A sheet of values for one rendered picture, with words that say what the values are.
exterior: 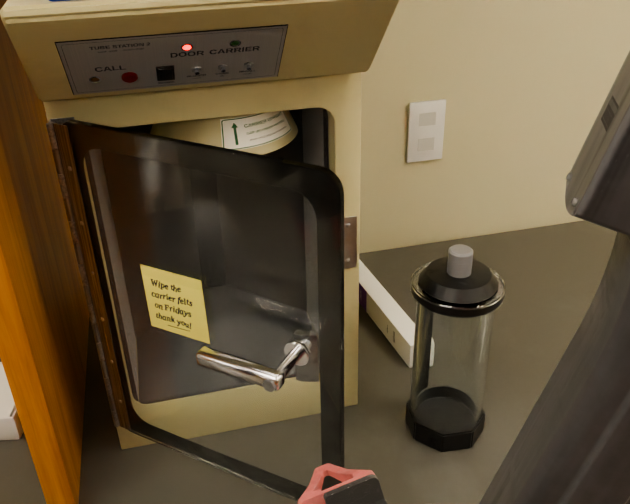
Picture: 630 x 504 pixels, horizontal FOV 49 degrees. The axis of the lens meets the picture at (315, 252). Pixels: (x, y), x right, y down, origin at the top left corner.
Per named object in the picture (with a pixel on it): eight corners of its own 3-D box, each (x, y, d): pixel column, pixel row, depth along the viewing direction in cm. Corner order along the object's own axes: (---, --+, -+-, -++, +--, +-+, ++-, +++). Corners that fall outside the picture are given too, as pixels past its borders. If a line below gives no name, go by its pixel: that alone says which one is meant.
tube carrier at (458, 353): (394, 395, 95) (400, 263, 85) (469, 385, 97) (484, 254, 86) (417, 453, 86) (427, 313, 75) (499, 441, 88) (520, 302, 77)
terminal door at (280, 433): (125, 424, 86) (58, 116, 66) (344, 515, 74) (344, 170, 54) (120, 428, 86) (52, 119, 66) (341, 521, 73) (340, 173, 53)
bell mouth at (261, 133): (145, 117, 88) (139, 74, 85) (281, 104, 92) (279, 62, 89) (152, 170, 73) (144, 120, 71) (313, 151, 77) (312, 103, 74)
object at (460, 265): (408, 281, 85) (410, 234, 82) (479, 273, 86) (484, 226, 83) (431, 324, 77) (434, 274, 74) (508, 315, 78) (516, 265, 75)
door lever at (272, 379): (226, 340, 69) (224, 319, 67) (310, 366, 65) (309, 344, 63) (194, 372, 65) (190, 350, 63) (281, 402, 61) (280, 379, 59)
